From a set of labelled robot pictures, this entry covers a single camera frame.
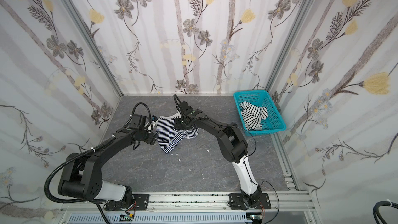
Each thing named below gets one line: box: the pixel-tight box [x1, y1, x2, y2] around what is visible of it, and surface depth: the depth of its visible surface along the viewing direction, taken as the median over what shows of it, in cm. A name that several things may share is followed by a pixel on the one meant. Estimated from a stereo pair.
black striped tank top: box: [239, 100, 269, 131], surface depth 106 cm
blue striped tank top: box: [155, 113, 199, 154], surface depth 98 cm
